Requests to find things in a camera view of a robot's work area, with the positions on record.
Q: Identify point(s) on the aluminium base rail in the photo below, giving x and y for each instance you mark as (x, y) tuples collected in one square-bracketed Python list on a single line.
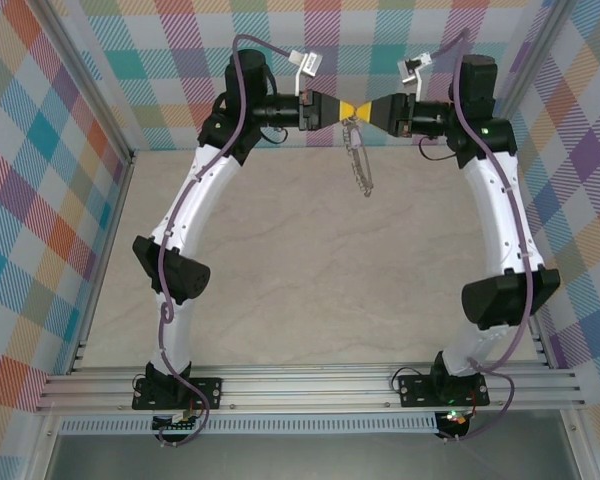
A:
[(305, 387)]

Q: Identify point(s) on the grey metal panel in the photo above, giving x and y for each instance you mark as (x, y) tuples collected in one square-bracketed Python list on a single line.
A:
[(305, 457)]

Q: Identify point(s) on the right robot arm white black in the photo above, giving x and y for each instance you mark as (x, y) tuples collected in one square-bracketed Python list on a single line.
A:
[(500, 215)]

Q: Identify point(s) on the small controller board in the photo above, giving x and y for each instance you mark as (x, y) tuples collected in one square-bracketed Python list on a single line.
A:
[(177, 424), (455, 422)]

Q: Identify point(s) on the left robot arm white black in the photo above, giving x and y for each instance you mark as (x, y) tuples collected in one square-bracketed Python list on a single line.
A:
[(195, 200)]

